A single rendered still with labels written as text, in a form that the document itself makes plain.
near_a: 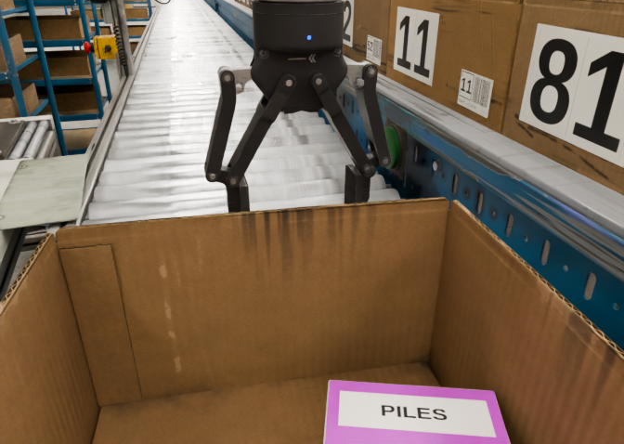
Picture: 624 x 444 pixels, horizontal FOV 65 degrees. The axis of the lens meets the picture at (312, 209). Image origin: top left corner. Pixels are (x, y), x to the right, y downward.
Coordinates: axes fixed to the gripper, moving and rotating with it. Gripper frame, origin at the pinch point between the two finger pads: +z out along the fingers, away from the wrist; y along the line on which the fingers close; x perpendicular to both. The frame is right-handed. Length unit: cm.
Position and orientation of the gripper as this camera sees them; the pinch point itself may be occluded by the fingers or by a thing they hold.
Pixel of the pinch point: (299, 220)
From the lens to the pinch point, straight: 48.8
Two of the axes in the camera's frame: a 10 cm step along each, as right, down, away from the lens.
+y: -9.7, 1.0, -2.2
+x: 2.5, 4.3, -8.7
